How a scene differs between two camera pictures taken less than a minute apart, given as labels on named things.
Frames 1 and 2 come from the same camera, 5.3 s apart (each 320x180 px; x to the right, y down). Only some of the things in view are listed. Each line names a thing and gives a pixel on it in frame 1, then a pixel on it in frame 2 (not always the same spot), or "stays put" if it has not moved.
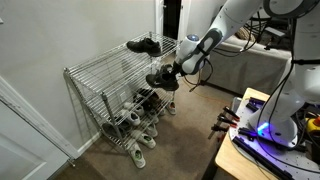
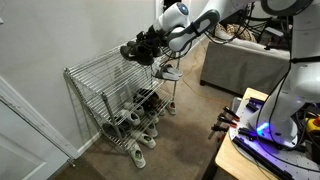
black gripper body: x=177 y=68 to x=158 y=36
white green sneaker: x=137 y=155 stays put
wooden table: x=229 y=158 stays put
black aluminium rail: x=263 y=158 stays put
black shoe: x=163 y=80 to x=139 y=52
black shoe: x=146 y=45 stays put
